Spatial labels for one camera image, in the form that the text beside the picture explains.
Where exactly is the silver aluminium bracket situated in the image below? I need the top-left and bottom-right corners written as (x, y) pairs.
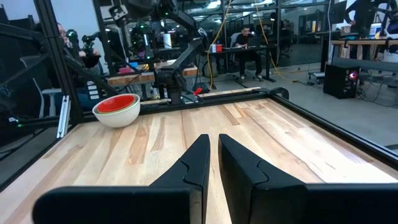
top-left (56, 95), bottom-right (72, 139)

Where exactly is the yellow cable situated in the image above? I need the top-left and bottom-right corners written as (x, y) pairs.
top-left (206, 0), bottom-right (233, 90)
top-left (254, 0), bottom-right (301, 83)

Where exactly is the black aluminium rig frame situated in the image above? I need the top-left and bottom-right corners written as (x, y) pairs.
top-left (0, 0), bottom-right (398, 190)

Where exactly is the wooden desk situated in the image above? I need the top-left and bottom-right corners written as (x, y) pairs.
top-left (331, 39), bottom-right (398, 60)

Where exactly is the black computer tower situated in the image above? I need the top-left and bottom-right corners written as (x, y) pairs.
top-left (323, 63), bottom-right (361, 100)

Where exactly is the black desk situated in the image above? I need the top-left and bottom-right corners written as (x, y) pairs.
top-left (205, 45), bottom-right (278, 84)

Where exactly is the person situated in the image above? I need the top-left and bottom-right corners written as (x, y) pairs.
top-left (57, 23), bottom-right (102, 71)
top-left (343, 0), bottom-right (393, 60)
top-left (234, 26), bottom-right (264, 82)

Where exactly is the white chair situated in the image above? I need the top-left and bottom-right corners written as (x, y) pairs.
top-left (20, 55), bottom-right (63, 119)

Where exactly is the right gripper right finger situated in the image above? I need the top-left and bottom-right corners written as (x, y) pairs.
top-left (218, 134), bottom-right (398, 224)

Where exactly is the white bowl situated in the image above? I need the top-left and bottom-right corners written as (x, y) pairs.
top-left (92, 93), bottom-right (141, 129)

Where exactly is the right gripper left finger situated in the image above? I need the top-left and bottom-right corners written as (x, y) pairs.
top-left (32, 134), bottom-right (211, 224)

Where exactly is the wooden work table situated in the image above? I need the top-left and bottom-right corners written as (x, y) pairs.
top-left (106, 60), bottom-right (200, 87)

